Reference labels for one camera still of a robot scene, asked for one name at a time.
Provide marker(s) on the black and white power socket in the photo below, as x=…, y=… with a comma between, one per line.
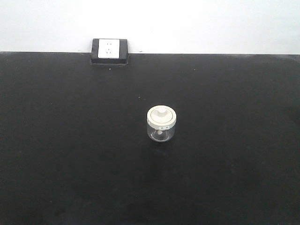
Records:
x=106, y=51

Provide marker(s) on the glass jar with cream lid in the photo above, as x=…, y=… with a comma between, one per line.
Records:
x=161, y=123

